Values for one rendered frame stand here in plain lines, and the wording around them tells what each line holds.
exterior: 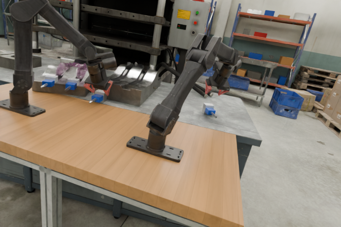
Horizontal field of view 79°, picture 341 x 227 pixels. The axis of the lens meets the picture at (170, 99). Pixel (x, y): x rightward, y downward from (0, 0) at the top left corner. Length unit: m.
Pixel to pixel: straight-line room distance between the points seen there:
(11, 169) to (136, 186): 1.31
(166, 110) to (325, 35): 7.35
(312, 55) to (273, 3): 2.01
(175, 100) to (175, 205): 0.32
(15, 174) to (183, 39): 1.61
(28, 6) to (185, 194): 0.81
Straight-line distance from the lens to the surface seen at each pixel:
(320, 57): 7.85
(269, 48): 7.58
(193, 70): 0.73
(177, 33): 1.88
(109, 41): 2.00
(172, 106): 0.69
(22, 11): 0.93
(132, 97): 1.10
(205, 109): 1.16
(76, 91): 1.18
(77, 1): 2.10
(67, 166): 0.69
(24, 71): 0.97
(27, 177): 1.74
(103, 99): 1.10
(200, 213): 0.60
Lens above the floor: 1.21
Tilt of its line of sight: 18 degrees down
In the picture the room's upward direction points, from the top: 10 degrees clockwise
